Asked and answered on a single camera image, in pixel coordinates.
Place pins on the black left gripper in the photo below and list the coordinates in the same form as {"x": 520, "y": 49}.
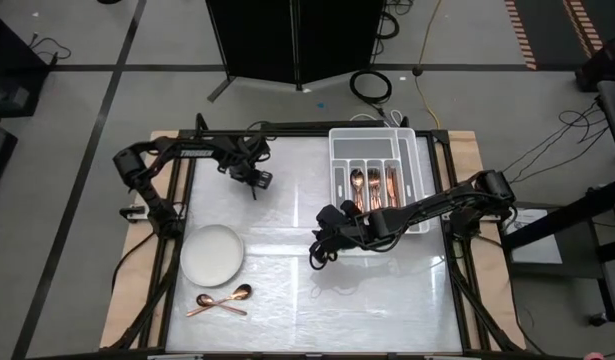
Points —
{"x": 239, "y": 155}

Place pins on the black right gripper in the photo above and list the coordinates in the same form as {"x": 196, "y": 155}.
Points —
{"x": 362, "y": 230}

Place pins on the small copper spoon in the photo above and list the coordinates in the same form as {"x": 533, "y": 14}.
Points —
{"x": 354, "y": 197}

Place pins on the white plastic cutlery tray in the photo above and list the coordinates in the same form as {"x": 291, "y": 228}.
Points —
{"x": 362, "y": 148}

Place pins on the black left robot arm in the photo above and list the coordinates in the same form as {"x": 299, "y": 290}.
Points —
{"x": 152, "y": 155}

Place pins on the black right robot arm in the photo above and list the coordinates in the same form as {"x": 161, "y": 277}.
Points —
{"x": 447, "y": 202}

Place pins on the white round plate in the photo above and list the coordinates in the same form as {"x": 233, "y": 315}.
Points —
{"x": 212, "y": 255}

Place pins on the black flat bar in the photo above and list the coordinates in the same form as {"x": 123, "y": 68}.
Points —
{"x": 322, "y": 125}

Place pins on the black folding partition screen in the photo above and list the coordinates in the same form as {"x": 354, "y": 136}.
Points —
{"x": 257, "y": 40}

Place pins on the white sheet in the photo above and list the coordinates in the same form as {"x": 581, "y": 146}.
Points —
{"x": 537, "y": 250}

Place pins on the grey side table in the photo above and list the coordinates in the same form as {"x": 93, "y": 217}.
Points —
{"x": 582, "y": 262}

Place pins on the black cabinet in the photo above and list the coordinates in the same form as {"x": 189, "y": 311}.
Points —
{"x": 9, "y": 55}

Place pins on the black caster wheel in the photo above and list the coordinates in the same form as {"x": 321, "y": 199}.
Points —
{"x": 598, "y": 319}

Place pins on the pink object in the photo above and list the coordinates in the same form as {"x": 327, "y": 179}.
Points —
{"x": 594, "y": 356}

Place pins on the black mat striped edge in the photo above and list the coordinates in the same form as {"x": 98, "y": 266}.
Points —
{"x": 547, "y": 30}
{"x": 587, "y": 20}

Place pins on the black aluminium stand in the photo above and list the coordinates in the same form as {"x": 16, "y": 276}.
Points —
{"x": 614, "y": 115}

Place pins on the black equipment case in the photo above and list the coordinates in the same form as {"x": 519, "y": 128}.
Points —
{"x": 604, "y": 65}

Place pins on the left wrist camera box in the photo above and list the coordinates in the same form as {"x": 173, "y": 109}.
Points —
{"x": 262, "y": 179}

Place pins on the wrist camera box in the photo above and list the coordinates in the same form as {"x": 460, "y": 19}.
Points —
{"x": 262, "y": 179}
{"x": 334, "y": 214}

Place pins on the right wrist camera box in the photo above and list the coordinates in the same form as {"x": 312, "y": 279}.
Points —
{"x": 334, "y": 214}

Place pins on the black table frame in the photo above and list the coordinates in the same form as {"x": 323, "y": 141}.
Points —
{"x": 307, "y": 133}

